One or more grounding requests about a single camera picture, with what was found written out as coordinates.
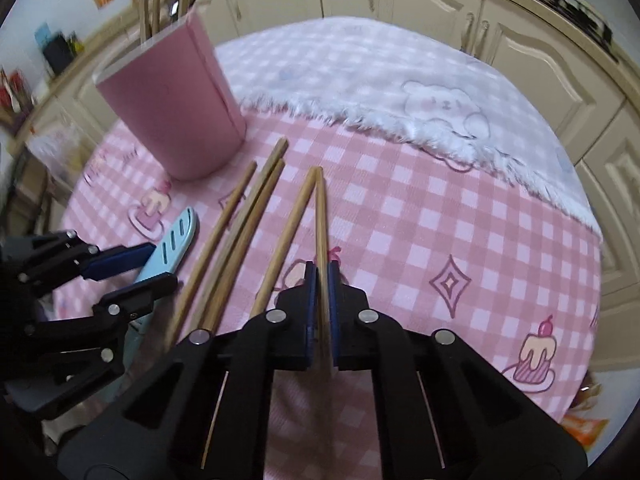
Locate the orange package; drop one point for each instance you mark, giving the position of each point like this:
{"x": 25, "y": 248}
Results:
{"x": 587, "y": 410}

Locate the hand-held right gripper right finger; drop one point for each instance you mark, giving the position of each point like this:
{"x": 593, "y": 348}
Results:
{"x": 334, "y": 320}

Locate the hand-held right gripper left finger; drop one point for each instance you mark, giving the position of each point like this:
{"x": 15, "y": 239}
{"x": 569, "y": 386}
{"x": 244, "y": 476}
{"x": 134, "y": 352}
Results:
{"x": 311, "y": 320}

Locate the black gas stove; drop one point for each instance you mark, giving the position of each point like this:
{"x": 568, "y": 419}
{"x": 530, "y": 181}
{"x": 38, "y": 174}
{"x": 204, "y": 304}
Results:
{"x": 575, "y": 5}

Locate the light blue sheathed knife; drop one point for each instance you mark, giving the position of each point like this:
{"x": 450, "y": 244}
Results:
{"x": 172, "y": 240}

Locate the pink utensil holder cup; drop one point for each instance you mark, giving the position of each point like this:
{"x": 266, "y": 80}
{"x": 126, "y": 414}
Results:
{"x": 170, "y": 110}

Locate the pink checked tablecloth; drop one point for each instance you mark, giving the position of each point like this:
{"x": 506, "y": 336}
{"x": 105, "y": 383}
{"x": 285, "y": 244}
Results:
{"x": 425, "y": 240}

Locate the white checked fleece cloth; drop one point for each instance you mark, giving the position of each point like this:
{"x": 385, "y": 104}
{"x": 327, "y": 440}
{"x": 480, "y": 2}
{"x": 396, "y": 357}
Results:
{"x": 375, "y": 70}

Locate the plastic bag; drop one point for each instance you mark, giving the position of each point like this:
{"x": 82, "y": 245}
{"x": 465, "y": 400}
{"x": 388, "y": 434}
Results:
{"x": 57, "y": 152}

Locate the blue box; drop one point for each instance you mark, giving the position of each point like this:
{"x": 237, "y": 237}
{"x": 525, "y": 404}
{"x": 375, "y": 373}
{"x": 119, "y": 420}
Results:
{"x": 43, "y": 35}

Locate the pile of wooden chopsticks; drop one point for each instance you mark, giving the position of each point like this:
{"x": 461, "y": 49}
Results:
{"x": 240, "y": 240}

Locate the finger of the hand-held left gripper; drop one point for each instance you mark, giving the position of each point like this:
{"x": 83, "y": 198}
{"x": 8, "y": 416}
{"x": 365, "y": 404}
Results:
{"x": 120, "y": 260}
{"x": 145, "y": 292}

